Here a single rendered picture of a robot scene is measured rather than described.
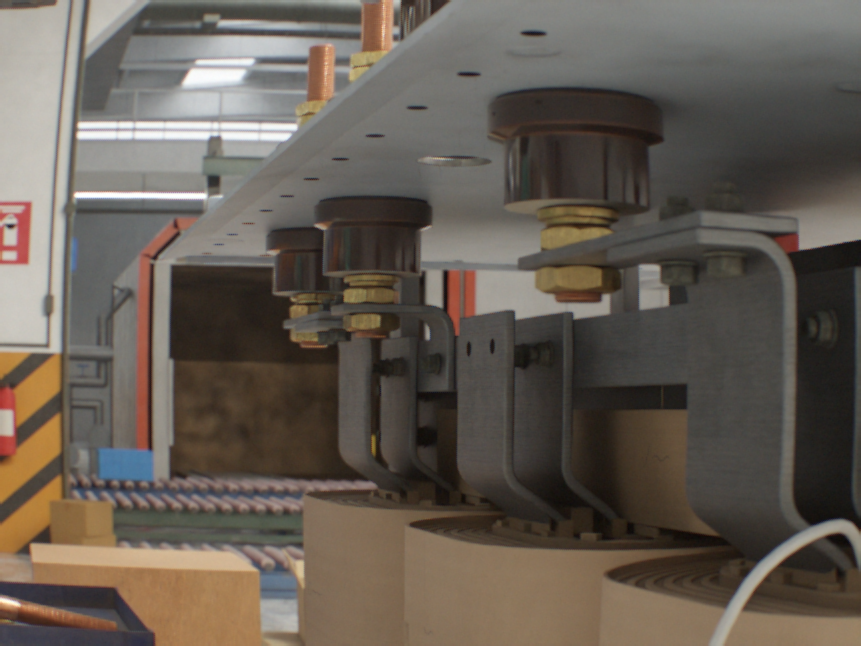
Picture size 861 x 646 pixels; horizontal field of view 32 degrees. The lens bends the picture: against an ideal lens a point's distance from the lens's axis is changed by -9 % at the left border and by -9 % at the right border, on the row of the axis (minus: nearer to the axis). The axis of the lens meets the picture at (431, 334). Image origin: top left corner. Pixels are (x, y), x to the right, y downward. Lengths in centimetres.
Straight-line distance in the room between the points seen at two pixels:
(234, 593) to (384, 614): 89
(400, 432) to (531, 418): 41
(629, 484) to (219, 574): 126
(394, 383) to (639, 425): 53
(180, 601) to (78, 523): 844
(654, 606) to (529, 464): 46
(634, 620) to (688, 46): 30
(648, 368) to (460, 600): 23
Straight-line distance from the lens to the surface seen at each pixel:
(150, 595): 237
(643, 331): 106
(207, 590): 238
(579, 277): 95
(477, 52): 85
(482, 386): 122
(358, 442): 162
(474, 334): 124
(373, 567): 152
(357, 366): 163
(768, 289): 78
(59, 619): 184
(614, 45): 83
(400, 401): 164
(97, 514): 1090
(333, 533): 158
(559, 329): 119
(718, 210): 77
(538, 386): 124
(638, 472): 118
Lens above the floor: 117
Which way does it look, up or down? 3 degrees up
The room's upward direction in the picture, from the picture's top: 1 degrees clockwise
